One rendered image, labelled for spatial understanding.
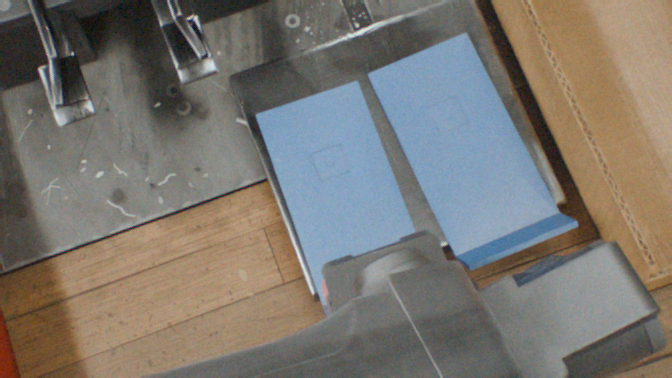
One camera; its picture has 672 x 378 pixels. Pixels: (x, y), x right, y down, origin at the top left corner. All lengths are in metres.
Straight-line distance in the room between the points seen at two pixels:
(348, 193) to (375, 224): 0.03
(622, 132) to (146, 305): 0.32
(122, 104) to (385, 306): 0.42
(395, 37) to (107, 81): 0.20
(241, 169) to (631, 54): 0.26
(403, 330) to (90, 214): 0.40
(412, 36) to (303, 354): 0.43
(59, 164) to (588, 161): 0.34
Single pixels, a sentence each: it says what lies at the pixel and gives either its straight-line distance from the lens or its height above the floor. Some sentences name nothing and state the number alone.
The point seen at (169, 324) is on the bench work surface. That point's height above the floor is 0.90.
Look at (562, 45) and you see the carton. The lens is 0.90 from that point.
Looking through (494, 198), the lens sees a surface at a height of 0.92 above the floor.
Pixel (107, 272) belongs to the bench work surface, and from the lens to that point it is 0.87.
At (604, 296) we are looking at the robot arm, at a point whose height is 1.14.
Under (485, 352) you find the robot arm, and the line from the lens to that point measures 0.54.
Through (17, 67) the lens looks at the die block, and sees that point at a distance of 0.90.
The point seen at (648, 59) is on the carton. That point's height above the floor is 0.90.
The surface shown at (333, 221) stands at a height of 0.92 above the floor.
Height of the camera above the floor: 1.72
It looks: 70 degrees down
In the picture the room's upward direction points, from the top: 8 degrees counter-clockwise
